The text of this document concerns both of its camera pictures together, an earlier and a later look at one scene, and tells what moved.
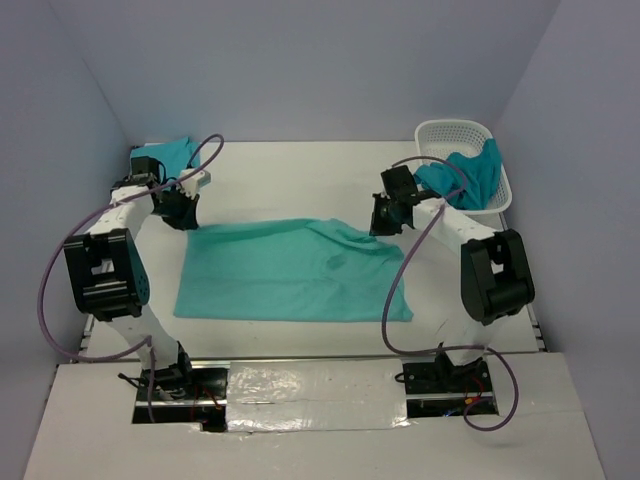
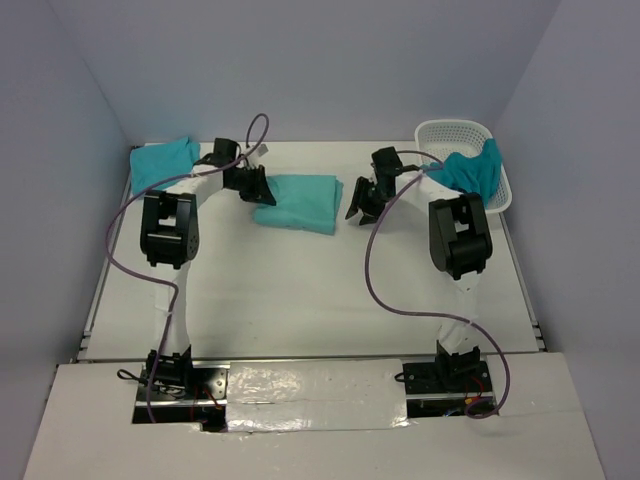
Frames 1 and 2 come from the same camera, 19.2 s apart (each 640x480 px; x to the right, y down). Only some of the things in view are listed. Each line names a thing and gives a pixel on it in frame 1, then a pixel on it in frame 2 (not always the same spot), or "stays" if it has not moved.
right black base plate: [441, 388] stays
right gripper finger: [378, 222] -> [360, 196]
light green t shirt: [290, 269] -> [309, 202]
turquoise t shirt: [174, 157] stays
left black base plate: [206, 404] stays
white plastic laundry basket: [438, 138] stays
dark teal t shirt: [467, 181] stays
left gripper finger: [181, 222] -> [261, 195]
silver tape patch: [315, 395] stays
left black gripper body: [170, 203] -> [242, 179]
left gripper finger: [188, 215] -> [263, 191]
